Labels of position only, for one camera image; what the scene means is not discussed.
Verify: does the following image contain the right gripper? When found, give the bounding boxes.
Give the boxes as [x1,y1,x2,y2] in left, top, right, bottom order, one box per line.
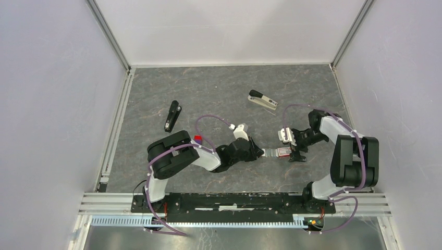
[288,129,328,163]

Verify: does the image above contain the staple tray box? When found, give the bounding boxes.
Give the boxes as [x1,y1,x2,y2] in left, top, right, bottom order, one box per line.
[262,148,278,158]

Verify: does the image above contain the red white staple box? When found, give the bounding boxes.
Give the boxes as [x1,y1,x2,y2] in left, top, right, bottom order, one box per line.
[275,147,292,158]

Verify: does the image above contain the black stapler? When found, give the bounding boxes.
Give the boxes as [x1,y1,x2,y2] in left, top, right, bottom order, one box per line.
[164,100,182,133]

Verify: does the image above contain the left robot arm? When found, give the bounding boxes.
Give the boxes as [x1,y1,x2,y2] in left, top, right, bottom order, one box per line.
[143,130,265,212]

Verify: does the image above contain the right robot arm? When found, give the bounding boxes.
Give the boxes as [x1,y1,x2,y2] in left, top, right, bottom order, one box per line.
[278,109,379,213]

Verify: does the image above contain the purple red block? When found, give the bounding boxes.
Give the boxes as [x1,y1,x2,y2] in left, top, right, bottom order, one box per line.
[194,135,203,144]

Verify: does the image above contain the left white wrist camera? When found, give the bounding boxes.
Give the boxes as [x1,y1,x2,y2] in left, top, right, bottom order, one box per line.
[229,123,249,141]

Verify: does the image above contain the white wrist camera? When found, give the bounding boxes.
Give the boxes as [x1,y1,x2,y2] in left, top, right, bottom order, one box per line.
[277,127,296,146]
[229,123,249,141]

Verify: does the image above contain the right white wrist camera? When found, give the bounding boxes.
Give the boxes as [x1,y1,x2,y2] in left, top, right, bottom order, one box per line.
[277,127,296,146]

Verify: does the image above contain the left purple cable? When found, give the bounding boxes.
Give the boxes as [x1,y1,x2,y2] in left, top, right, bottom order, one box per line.
[144,114,234,236]

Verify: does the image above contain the purple cable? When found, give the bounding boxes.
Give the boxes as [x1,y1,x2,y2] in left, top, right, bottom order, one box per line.
[282,104,367,235]
[144,114,234,236]

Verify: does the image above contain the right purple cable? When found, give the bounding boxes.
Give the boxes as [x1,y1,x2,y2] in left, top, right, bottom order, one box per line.
[282,104,367,235]

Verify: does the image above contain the white cable duct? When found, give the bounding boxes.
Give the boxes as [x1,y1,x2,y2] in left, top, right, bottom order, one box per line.
[91,215,308,229]

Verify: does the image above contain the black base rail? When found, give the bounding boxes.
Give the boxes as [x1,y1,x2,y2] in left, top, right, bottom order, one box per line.
[131,192,336,222]

